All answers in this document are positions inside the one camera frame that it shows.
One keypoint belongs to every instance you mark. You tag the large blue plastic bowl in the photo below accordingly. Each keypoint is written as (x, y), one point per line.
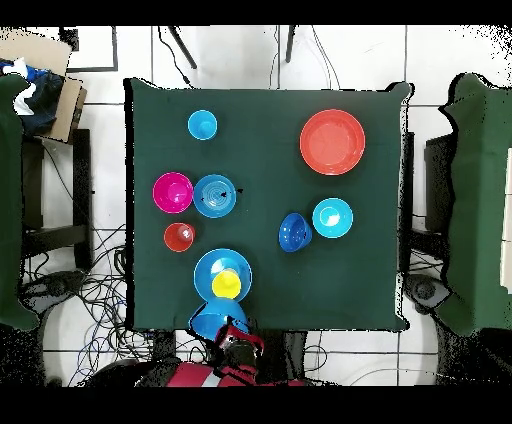
(204, 268)
(216, 318)

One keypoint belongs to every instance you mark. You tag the light blue plastic cup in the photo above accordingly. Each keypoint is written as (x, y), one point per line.
(202, 124)

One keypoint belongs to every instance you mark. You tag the black stool frame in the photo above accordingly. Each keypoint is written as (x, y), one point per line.
(82, 200)

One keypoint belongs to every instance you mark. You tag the large orange plastic bowl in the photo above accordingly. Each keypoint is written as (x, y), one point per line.
(332, 142)

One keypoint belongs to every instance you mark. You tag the green cloth side table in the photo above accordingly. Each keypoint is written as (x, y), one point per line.
(480, 200)
(10, 200)

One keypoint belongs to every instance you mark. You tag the black floor frame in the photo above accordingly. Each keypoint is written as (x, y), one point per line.
(114, 52)

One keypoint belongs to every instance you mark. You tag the black floor power box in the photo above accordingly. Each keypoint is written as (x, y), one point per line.
(164, 344)

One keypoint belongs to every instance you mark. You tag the black equipment base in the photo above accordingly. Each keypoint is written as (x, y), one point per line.
(424, 290)
(52, 284)

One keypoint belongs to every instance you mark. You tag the pink plastic bowl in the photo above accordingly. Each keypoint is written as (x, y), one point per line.
(172, 192)

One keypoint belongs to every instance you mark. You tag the yellow plastic cup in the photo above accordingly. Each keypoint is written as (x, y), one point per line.
(226, 284)

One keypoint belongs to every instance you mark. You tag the blue flat-bottomed ringed bowl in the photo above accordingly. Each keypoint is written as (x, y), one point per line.
(214, 196)

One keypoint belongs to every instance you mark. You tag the dark green tablecloth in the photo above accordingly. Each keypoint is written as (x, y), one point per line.
(352, 280)

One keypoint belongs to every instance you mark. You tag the blue and white cloth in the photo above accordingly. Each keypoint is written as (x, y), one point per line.
(42, 100)

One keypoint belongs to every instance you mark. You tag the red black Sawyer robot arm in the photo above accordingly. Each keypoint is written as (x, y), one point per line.
(208, 374)

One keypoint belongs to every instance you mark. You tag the brown cardboard box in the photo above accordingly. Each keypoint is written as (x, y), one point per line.
(68, 108)

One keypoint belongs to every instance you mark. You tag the orange plastic cup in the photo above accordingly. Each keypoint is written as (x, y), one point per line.
(179, 237)

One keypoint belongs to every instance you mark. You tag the black tripod leg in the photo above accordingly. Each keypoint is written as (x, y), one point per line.
(183, 48)
(289, 44)

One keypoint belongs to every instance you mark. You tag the dark blue plastic bowl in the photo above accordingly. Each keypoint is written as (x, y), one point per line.
(294, 232)

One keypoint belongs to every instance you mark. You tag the small cyan plastic bowl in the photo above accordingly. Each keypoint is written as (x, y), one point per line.
(332, 218)

